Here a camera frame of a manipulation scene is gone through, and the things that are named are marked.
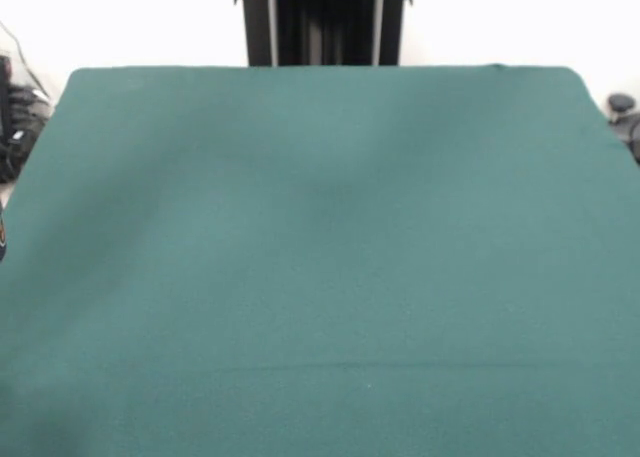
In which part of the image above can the dark green table cloth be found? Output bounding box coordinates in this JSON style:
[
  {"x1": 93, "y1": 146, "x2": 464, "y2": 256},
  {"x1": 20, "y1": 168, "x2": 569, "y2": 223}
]
[{"x1": 0, "y1": 64, "x2": 640, "y2": 457}]

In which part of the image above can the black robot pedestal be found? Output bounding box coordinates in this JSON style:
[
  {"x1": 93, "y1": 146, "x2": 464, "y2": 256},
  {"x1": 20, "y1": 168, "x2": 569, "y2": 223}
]
[{"x1": 232, "y1": 0, "x2": 415, "y2": 67}]

